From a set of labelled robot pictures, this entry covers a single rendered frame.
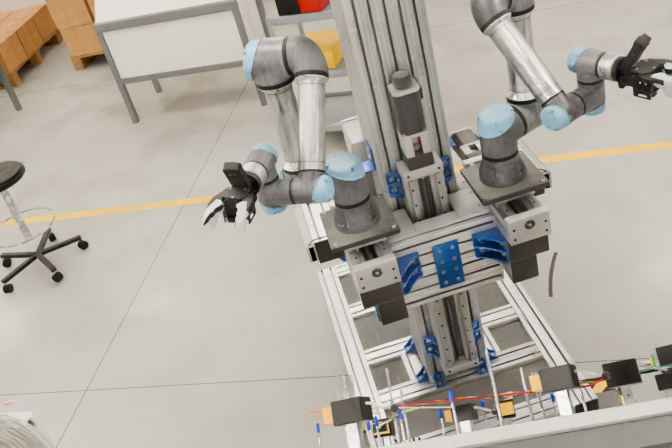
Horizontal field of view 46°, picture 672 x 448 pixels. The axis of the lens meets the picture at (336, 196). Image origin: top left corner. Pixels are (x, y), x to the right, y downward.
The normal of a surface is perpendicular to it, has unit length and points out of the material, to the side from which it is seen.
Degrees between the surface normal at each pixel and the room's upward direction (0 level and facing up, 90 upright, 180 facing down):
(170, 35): 90
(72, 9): 90
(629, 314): 0
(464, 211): 0
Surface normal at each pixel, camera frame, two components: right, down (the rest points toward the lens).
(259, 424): -0.22, -0.82
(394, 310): 0.19, 0.49
